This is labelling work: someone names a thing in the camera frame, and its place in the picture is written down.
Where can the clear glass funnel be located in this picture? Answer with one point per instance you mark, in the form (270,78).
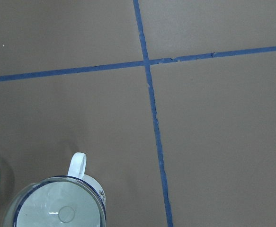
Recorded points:
(55,205)

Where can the white enamel cup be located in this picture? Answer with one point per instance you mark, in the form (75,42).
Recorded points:
(57,203)

